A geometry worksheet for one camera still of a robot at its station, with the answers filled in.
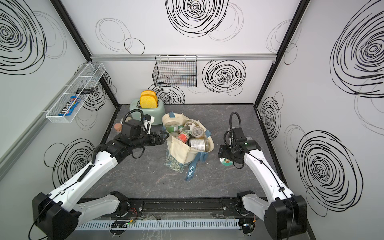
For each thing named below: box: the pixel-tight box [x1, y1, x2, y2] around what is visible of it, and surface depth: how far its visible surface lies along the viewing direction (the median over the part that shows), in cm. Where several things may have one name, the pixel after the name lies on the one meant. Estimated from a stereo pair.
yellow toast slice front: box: [140, 95, 158, 109], surface depth 98 cm
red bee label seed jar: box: [177, 132, 190, 144], surface depth 80 cm
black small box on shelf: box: [76, 87, 94, 95], surface depth 80 cm
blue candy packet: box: [58, 96, 81, 116], surface depth 71 cm
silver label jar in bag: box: [188, 137, 209, 152], surface depth 81 cm
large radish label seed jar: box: [219, 157, 234, 167], surface depth 79 cm
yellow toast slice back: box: [140, 90, 157, 98], surface depth 98 cm
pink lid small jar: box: [113, 122, 123, 132], surface depth 96 cm
